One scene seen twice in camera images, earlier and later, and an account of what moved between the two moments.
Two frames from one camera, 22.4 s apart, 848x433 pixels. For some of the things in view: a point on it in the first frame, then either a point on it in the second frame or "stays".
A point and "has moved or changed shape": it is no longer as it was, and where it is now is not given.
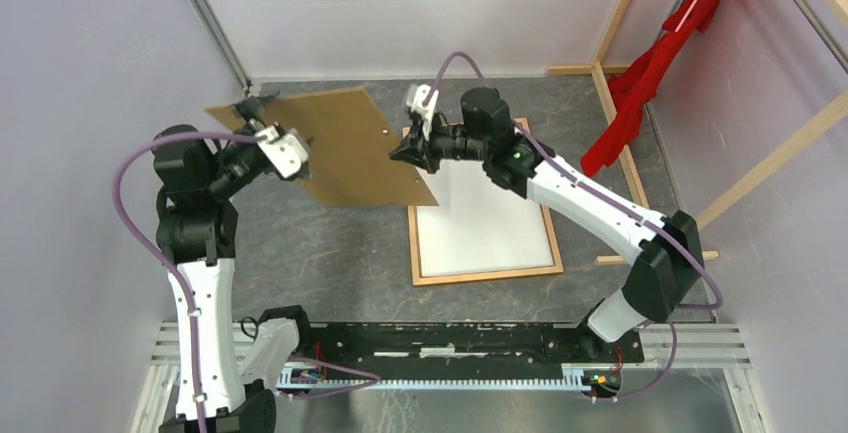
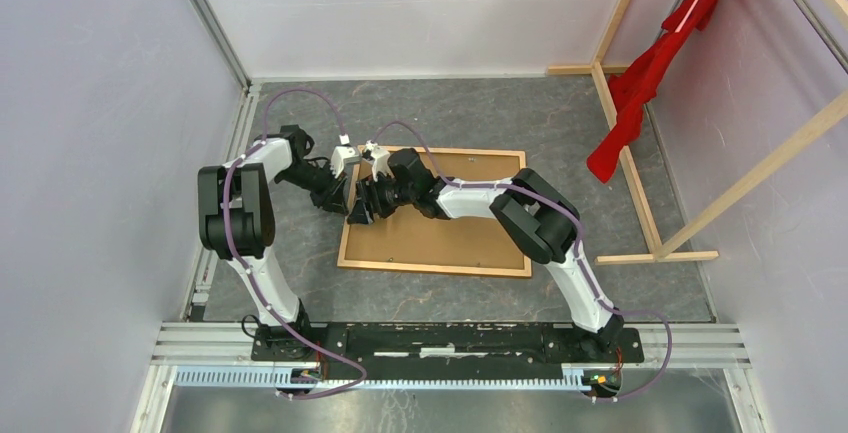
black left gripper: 249,109 -> 332,198
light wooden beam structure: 597,69 stays
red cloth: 635,84 stays
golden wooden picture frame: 417,272 has moved or changed shape
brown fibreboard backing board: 355,159 -> 408,237
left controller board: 304,375 stays
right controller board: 604,383 stays
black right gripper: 419,150 -> 369,189
